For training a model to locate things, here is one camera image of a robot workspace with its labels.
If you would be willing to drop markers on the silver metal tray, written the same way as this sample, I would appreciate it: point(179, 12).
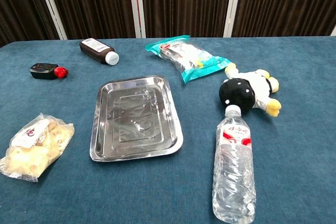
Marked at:
point(136, 119)

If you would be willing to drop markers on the clear bag of snacks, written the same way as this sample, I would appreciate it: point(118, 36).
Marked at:
point(36, 146)

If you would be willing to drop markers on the teal snack package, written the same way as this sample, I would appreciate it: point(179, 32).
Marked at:
point(189, 57)

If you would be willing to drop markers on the black and white plush toy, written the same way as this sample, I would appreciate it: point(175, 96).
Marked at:
point(242, 94)

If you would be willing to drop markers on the brown bottle with white cap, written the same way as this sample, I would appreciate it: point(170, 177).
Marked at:
point(97, 50)

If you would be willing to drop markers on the blue velvet tablecloth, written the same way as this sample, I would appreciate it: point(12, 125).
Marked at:
point(168, 187)

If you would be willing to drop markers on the clear plastic water bottle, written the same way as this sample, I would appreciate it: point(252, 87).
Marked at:
point(233, 166)

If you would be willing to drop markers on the dark brown curtain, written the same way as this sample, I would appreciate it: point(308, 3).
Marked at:
point(183, 1)

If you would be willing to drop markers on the black bottle with red cap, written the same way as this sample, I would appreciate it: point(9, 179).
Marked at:
point(46, 71)

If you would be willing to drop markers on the white partition frame post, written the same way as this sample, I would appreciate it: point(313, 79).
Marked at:
point(232, 5)
point(137, 5)
point(51, 5)

